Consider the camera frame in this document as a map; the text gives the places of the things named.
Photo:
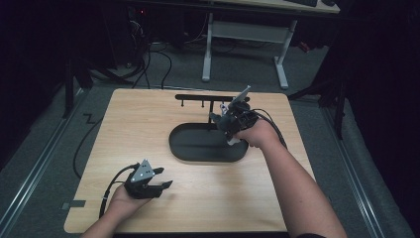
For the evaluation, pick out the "small red object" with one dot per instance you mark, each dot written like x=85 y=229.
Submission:
x=304 y=47

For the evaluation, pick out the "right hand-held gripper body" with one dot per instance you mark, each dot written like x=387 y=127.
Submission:
x=241 y=115

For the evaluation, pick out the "dark computer tower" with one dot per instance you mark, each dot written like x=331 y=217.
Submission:
x=137 y=36

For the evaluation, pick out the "metal floor rail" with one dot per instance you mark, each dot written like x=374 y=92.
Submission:
x=353 y=172
x=36 y=165

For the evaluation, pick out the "person's left hand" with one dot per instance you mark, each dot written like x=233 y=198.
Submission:
x=124 y=205

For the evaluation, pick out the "grey tape strip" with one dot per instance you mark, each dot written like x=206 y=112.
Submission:
x=74 y=204

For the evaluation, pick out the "white-legged wooden desk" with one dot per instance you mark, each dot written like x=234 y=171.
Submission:
x=247 y=31

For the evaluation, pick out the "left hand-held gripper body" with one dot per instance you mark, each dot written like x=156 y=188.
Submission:
x=142 y=185

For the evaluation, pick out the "black metal stand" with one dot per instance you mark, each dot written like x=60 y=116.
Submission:
x=330 y=95
x=69 y=86

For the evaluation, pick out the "black hook rack with tray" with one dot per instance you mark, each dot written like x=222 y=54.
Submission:
x=201 y=142

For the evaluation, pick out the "person's right hand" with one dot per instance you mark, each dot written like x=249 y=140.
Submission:
x=259 y=134

